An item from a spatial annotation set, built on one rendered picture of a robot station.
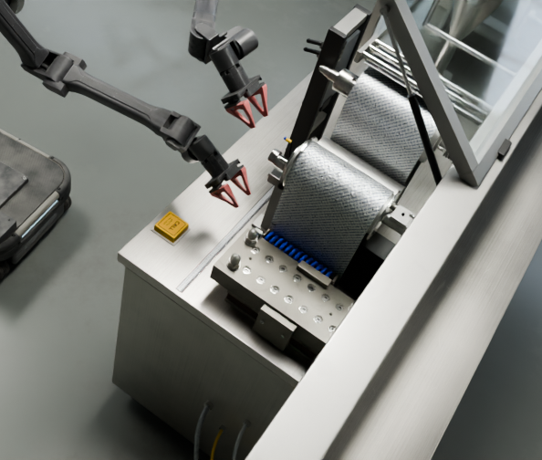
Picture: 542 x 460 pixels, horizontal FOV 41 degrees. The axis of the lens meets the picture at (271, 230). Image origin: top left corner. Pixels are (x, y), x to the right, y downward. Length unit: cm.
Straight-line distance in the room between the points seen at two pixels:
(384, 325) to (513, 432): 213
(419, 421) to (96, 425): 163
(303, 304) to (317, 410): 85
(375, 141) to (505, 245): 48
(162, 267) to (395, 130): 72
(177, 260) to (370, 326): 99
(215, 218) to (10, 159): 120
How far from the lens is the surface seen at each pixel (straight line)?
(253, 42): 180
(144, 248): 200
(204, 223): 208
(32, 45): 203
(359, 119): 188
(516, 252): 162
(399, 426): 129
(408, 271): 118
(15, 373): 281
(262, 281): 185
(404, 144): 186
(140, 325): 220
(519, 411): 325
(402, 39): 126
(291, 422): 99
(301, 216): 184
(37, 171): 302
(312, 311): 183
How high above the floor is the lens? 255
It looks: 51 degrees down
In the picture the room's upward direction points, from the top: 21 degrees clockwise
